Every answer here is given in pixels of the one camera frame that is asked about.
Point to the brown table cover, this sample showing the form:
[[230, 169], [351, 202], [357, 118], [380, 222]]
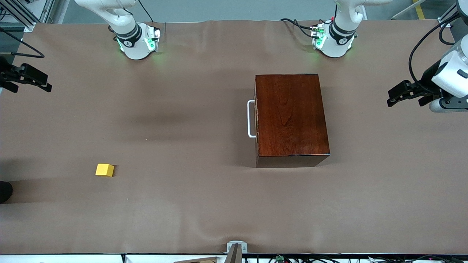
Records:
[[182, 204]]

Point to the aluminium frame profile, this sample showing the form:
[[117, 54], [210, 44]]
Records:
[[29, 23], [444, 22]]

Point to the black round object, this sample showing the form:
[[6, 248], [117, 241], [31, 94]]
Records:
[[5, 191]]

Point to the yellow block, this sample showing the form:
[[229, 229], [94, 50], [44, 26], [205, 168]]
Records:
[[104, 170]]

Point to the light wooden board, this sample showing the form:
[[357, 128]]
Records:
[[201, 260]]

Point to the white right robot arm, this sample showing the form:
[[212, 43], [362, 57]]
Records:
[[133, 40]]

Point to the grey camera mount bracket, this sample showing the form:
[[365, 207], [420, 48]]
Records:
[[237, 242]]

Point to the green connector plug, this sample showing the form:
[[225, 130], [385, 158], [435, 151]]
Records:
[[279, 258]]

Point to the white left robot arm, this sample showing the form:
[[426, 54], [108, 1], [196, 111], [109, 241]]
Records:
[[338, 40]]

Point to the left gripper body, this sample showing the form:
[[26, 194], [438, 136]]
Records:
[[427, 79]]

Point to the dark brown wooden cabinet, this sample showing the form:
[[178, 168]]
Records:
[[292, 117]]

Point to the brown wooden camera post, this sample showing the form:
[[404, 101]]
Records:
[[236, 255]]

